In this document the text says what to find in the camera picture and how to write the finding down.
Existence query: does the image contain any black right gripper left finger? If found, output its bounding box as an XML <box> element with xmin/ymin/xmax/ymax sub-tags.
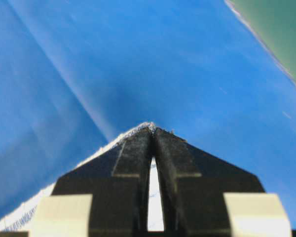
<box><xmin>29</xmin><ymin>128</ymin><xmax>152</xmax><ymax>237</ymax></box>

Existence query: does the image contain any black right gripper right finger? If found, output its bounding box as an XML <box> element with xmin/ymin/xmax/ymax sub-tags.
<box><xmin>154</xmin><ymin>128</ymin><xmax>292</xmax><ymax>237</ymax></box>

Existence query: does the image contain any blue towel with white underside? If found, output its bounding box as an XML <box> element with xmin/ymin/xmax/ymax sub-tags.
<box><xmin>0</xmin><ymin>0</ymin><xmax>296</xmax><ymax>229</ymax></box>

